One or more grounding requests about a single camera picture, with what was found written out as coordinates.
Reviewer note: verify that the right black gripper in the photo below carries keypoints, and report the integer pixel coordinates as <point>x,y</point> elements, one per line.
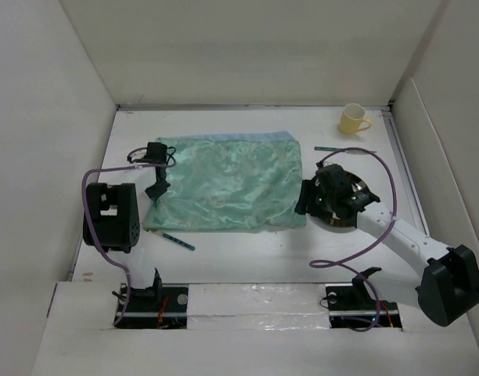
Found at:
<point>309,188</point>

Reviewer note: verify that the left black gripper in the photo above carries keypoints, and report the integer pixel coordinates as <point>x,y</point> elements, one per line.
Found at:
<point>155,193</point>

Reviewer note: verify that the dark rimmed cream plate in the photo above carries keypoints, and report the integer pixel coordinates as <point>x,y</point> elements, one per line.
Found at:
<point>343,219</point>

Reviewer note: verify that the yellow cup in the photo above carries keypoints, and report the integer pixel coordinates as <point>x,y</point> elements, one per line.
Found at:
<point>354,120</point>

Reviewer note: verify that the green patterned cloth napkin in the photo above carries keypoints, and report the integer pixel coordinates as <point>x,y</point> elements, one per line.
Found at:
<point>230,183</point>

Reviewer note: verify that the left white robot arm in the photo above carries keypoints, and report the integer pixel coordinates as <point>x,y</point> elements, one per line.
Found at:
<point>111,217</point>

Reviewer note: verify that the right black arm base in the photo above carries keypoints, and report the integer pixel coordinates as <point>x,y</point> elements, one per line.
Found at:
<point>353,306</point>

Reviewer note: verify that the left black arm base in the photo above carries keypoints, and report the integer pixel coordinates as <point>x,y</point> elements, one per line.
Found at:
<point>160,306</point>

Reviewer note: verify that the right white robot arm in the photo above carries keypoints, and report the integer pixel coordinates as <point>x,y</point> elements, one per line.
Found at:
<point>446,285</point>

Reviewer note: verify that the silver table knife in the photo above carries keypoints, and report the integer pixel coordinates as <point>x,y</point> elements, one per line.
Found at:
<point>356,151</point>

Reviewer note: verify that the fork with teal handle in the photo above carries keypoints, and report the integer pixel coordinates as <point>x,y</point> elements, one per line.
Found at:
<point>170,238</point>

